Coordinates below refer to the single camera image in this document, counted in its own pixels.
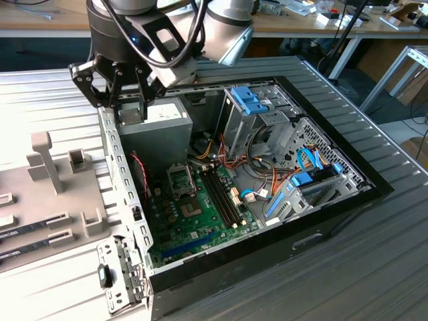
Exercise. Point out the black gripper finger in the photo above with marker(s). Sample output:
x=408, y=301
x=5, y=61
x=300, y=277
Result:
x=145, y=87
x=90, y=80

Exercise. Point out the silver CPU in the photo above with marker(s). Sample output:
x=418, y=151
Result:
x=129, y=116

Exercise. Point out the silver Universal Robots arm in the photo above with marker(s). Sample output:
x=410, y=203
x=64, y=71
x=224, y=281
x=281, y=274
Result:
x=230, y=23

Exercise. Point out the CPU socket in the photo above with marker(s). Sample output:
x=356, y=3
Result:
x=191, y=209

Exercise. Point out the grey power supply unit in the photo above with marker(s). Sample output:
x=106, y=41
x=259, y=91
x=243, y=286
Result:
x=157, y=143

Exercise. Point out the wooden desk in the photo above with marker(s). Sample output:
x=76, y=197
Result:
x=50, y=24

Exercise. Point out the blue plastic drive latch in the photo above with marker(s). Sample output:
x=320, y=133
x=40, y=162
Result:
x=249, y=100

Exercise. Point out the grey metal drive cage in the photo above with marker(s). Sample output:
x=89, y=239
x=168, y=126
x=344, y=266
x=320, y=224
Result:
x=240, y=130

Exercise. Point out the grey parts rack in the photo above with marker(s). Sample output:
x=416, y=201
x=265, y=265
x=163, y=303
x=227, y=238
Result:
x=70, y=200

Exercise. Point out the black RAM slot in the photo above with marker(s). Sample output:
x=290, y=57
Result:
x=218, y=197
x=227, y=197

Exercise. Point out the white board connector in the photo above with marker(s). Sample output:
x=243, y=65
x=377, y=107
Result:
x=237, y=200
x=234, y=192

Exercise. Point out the green motherboard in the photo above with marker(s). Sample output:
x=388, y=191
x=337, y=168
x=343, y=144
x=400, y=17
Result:
x=200, y=230

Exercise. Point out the RAM stick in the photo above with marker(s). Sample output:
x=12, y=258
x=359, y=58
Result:
x=23, y=230
x=23, y=249

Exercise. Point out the blue expansion slot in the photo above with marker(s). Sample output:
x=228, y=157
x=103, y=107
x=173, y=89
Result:
x=187, y=245

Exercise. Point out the hard disk in blue carrier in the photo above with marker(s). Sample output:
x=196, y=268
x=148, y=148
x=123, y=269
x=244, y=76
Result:
x=302, y=179

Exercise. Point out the grey metal disk bay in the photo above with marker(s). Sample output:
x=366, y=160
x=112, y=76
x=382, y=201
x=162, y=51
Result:
x=294, y=205

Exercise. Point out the small white box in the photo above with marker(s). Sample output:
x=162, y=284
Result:
x=326, y=19

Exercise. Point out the black lock teal mark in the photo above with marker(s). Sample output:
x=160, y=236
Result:
x=106, y=277

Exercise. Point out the black open PC case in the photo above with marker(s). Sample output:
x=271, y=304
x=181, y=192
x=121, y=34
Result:
x=254, y=267

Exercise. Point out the black stand pole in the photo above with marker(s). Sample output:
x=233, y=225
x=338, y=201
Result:
x=348, y=30

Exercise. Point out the open brown cardboard tray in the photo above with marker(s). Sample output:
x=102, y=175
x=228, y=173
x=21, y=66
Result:
x=403, y=11

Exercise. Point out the flat brown cardboard box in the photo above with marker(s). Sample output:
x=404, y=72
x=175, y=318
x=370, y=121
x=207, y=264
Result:
x=416, y=88

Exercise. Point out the brown cardboard sheet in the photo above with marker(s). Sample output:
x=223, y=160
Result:
x=418, y=150

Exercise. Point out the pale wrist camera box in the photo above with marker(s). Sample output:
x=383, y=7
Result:
x=175, y=72

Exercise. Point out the aluminium profile frame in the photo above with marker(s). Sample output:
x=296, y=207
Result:
x=384, y=78

